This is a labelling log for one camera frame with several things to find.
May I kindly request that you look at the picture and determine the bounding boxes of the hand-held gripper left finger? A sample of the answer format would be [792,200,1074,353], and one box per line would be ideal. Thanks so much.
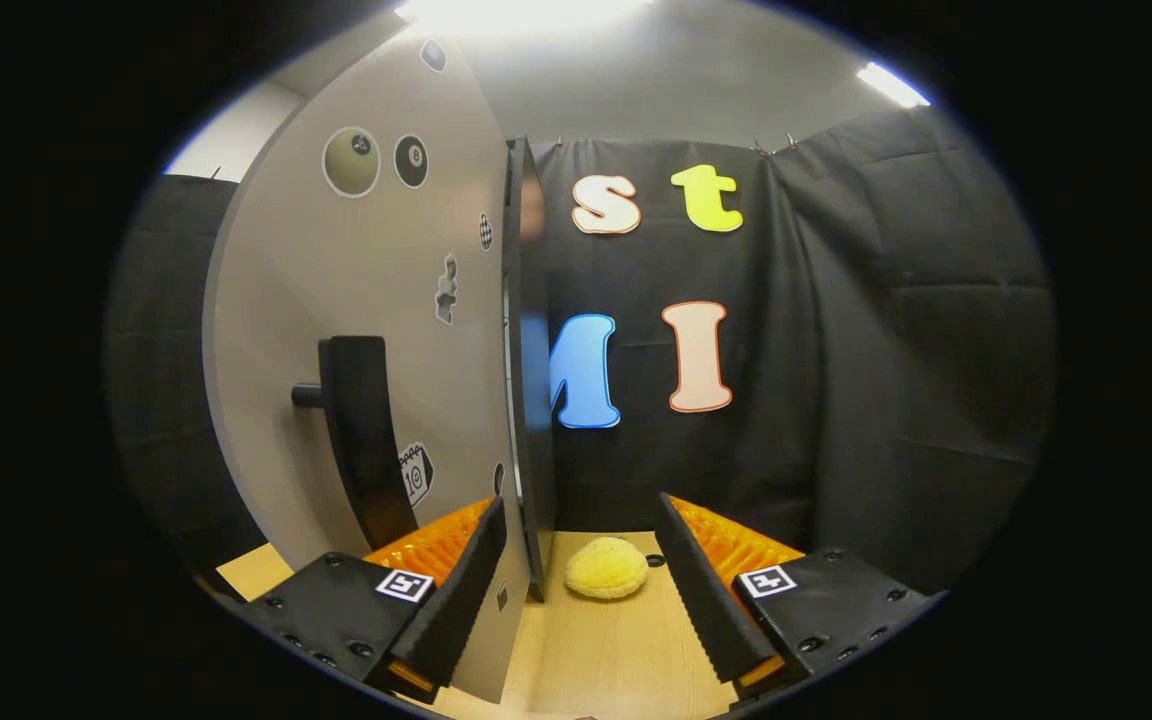
[236,497,509,701]

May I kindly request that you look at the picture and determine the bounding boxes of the square ceiling light panel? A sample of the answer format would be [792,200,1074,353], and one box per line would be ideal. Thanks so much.
[396,0,655,31]

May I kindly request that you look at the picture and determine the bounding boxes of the long ceiling light strip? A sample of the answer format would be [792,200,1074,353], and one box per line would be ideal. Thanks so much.
[856,62,932,109]

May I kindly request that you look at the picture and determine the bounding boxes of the black backdrop cloth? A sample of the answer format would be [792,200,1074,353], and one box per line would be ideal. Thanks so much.
[104,105,1057,596]

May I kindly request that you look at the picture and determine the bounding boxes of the yellow round bun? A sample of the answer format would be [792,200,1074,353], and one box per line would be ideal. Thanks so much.
[564,537,649,601]

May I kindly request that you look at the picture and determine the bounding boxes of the dark grey shoe cabinet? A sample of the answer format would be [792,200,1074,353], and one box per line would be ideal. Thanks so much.
[501,137,559,603]

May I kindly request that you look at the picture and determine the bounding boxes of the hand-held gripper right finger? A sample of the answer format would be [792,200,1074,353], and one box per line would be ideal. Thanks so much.
[656,492,947,706]

